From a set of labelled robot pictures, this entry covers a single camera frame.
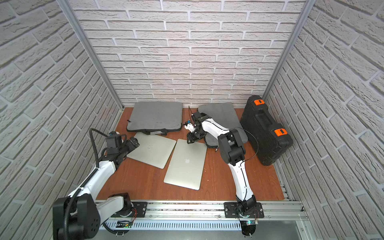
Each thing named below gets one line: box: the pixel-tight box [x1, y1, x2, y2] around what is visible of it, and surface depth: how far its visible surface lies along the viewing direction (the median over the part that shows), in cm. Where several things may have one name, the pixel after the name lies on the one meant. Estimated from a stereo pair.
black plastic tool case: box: [239, 94, 294, 166], surface depth 82 cm
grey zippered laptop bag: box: [126, 101, 183, 136], surface depth 112 cm
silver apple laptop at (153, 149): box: [126, 132, 177, 170], surface depth 98 cm
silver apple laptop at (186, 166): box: [163, 138, 208, 191], surface depth 91 cm
